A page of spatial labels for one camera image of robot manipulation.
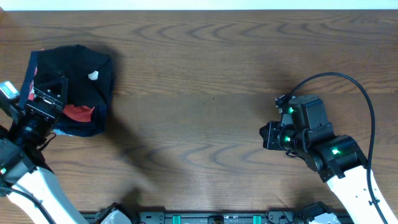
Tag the navy folded t-shirt stack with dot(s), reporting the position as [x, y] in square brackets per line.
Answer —
[65, 125]

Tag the red folded t-shirt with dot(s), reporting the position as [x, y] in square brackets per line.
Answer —
[76, 113]

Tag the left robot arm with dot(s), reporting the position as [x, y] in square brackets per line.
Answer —
[26, 179]

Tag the black mounting rail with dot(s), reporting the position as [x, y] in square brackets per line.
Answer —
[272, 216]

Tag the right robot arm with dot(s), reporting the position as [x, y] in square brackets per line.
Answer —
[341, 164]

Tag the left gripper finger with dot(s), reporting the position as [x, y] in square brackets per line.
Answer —
[58, 89]
[41, 78]

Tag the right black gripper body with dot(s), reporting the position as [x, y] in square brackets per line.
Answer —
[268, 135]

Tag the black t-shirt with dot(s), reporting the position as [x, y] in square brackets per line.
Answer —
[89, 73]

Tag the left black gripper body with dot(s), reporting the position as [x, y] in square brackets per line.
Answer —
[48, 100]

